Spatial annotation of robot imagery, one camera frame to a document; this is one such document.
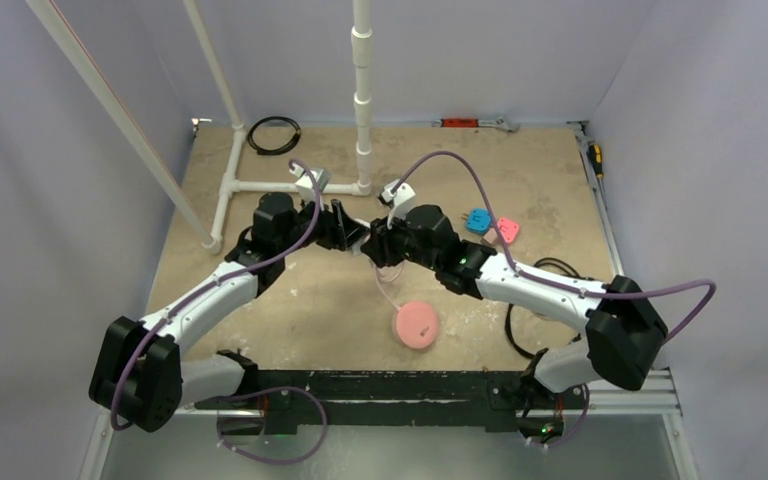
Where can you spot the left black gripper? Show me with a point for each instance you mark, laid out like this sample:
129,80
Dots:
339,231

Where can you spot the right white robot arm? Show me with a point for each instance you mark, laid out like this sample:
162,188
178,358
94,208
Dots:
621,331

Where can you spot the pink plug adapter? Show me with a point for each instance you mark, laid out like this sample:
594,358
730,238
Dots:
508,230

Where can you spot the yellow handled screwdriver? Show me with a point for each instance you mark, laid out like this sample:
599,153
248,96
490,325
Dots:
595,158

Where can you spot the white PVC pipe frame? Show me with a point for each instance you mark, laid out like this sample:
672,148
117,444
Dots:
53,20

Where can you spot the blue plug adapter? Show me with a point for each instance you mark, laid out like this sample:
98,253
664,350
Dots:
477,221

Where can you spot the pink round power strip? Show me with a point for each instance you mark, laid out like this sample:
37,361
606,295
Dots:
416,325

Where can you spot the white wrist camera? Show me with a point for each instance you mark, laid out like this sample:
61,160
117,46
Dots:
307,186
399,197

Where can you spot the red adjustable wrench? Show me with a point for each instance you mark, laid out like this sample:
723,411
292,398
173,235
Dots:
500,124

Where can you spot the aluminium extrusion rail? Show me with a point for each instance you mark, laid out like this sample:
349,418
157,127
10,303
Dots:
656,396

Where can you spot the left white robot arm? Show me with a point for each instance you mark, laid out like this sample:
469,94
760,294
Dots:
139,375

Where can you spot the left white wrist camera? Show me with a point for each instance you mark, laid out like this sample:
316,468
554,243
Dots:
307,186

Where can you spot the dusty pink plug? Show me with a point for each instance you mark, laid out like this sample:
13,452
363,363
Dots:
490,237

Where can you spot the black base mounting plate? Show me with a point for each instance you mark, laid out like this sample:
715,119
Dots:
497,401

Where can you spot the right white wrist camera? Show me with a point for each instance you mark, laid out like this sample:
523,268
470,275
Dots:
399,197

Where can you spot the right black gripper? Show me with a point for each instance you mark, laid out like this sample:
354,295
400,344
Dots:
384,237

